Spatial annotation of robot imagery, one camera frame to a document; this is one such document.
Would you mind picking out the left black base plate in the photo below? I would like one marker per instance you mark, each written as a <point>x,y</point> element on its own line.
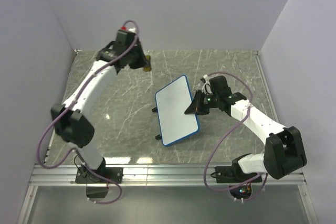
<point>83,176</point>

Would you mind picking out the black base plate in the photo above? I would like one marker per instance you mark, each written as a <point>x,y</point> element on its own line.
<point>83,176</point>
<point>225,174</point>

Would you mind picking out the whiteboard wire stand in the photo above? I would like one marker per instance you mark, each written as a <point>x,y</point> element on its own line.
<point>157,124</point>

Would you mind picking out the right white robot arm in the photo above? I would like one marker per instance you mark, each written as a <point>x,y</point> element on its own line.
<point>284,152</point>

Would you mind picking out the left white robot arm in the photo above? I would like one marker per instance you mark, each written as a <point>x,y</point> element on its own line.
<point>70,118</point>

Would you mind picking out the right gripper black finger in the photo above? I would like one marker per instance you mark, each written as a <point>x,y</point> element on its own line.
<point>194,107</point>
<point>201,110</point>

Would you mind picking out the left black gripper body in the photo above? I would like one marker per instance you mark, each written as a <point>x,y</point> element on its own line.
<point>135,56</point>

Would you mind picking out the yellow whiteboard eraser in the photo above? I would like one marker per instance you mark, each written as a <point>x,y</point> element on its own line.
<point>150,68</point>

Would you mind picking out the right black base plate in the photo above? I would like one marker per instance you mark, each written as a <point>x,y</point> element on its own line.
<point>225,174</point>

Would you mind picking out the blue framed whiteboard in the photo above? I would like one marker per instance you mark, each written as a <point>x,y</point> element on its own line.
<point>171,101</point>

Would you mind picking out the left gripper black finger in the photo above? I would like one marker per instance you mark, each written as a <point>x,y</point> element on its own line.
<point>145,67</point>
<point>146,59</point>

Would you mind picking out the aluminium mounting rail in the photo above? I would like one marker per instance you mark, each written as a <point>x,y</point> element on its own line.
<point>133,175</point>

